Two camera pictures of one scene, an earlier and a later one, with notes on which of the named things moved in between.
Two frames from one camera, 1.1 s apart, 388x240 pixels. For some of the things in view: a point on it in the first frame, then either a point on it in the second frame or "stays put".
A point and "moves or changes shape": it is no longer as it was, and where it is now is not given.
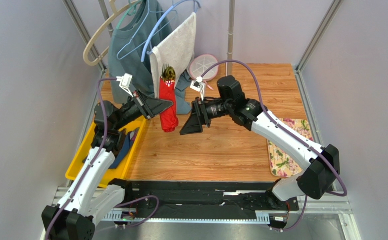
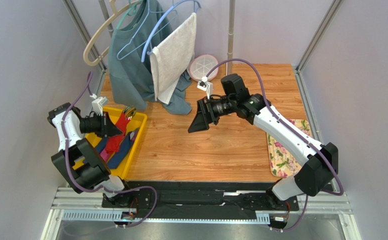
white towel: x=177 y=50 stays put
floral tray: x=283 y=163 stays put
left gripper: x=152 y=107 → x=107 y=129
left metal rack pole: x=104 y=11 stays put
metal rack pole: x=230 y=57 stays put
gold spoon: x=169 y=74 moves or changes shape
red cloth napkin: x=169 y=119 moves or changes shape
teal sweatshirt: x=146 y=25 stays put
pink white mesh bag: x=199 y=63 stays put
